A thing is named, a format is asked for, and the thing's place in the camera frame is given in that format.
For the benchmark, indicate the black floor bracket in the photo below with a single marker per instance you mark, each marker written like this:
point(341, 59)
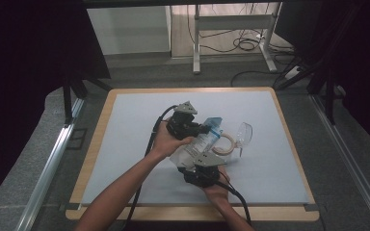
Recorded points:
point(77, 138)

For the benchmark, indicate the person's right hand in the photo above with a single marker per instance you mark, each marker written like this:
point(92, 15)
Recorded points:
point(220, 191)

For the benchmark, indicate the aluminium rail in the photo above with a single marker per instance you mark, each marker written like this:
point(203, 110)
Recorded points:
point(350, 160)
point(49, 166)

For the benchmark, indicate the white power strip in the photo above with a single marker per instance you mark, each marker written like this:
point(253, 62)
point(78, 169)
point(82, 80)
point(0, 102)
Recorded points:
point(291, 73)

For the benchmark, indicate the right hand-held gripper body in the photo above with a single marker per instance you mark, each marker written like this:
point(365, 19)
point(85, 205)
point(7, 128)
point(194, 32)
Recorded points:
point(205, 176)

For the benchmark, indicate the black stand legs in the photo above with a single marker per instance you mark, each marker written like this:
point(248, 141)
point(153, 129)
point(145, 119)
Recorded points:
point(66, 99)
point(329, 96)

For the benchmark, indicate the white cabinet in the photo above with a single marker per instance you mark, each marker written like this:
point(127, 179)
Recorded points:
point(128, 29)

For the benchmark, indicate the grey table mat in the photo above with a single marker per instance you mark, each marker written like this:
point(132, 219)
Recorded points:
point(125, 128)

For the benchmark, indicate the wooden table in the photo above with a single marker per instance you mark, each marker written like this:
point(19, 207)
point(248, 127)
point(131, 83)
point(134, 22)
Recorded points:
point(179, 214)

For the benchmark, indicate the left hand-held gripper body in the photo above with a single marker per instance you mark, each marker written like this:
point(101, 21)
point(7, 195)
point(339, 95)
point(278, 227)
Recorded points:
point(181, 125)

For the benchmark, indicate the person's left hand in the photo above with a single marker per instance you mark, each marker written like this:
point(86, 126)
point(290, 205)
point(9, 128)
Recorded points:
point(165, 142)

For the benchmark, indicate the white metal desk frame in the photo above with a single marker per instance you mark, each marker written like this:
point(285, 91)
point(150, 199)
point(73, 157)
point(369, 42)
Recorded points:
point(234, 21)

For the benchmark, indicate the black curtain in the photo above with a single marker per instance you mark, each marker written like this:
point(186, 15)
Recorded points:
point(29, 64)
point(359, 64)

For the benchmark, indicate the clear plastic water bottle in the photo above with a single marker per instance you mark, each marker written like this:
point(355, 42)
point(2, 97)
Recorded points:
point(199, 146)

